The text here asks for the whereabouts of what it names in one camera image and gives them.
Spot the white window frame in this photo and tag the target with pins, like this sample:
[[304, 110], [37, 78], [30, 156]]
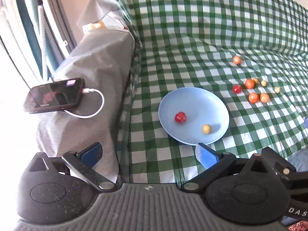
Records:
[[20, 38]]

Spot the yellow fruit in plate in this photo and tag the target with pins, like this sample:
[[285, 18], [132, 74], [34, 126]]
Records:
[[206, 129]]

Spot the orange fruit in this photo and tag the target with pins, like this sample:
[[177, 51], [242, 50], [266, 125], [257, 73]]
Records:
[[253, 97], [249, 84], [264, 98], [237, 60]]

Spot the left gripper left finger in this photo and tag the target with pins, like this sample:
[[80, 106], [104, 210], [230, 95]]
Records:
[[81, 164]]

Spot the white perforated pole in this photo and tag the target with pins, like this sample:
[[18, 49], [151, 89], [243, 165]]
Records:
[[43, 43]]

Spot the black smartphone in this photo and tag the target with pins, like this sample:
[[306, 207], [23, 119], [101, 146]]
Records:
[[55, 96]]

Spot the grey sofa armrest cover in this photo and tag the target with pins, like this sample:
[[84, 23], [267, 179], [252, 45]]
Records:
[[103, 58]]

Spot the red cherry tomato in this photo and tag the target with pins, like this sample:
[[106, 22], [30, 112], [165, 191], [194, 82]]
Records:
[[237, 89]]

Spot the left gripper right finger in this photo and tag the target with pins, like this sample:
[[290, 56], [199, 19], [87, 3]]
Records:
[[216, 165]]

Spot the red fruit in plate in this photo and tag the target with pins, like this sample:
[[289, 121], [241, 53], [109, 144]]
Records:
[[180, 117]]

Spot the blue round plate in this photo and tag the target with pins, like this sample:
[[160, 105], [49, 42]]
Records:
[[201, 107]]

